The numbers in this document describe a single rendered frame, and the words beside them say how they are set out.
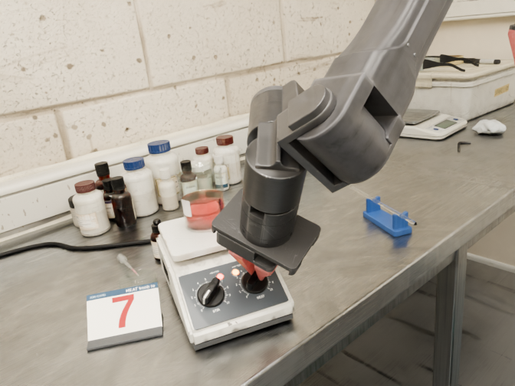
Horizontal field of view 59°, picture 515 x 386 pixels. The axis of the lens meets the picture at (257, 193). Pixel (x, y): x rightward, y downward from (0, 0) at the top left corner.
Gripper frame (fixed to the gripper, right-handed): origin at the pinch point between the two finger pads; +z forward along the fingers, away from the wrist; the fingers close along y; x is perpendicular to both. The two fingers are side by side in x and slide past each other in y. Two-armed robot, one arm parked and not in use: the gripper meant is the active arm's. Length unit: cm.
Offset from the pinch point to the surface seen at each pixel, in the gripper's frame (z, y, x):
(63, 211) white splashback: 29, 48, -6
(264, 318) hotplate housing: 2.2, -3.3, 4.0
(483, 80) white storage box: 27, -15, -110
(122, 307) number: 6.4, 13.3, 10.7
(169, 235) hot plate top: 3.3, 13.8, 0.3
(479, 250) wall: 104, -46, -119
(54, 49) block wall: 5, 62, -24
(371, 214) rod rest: 13.2, -7.2, -28.2
